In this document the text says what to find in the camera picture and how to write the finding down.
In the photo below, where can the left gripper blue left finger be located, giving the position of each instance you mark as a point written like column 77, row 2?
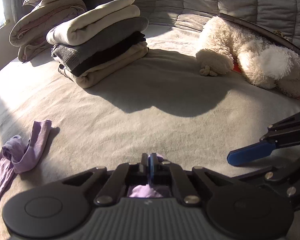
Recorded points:
column 121, row 179

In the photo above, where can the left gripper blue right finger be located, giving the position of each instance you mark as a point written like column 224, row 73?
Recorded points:
column 175, row 178

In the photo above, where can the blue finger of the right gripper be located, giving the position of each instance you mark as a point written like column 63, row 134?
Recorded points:
column 282, row 134
column 284, row 182

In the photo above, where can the purple pants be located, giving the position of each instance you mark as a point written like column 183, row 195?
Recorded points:
column 17, row 157

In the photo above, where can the grey bed sheet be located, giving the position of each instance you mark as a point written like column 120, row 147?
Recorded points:
column 159, row 103

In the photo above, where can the white plush dog toy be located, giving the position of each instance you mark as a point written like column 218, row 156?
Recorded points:
column 262, row 63

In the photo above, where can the folded beige garment bottom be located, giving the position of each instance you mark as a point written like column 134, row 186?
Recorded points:
column 94, row 75

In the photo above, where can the folded grey garment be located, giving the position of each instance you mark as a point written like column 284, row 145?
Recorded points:
column 120, row 30

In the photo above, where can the folded cream garment top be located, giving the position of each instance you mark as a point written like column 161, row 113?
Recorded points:
column 85, row 26

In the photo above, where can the folded beige pink quilt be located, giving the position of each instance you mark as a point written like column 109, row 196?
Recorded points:
column 29, row 33

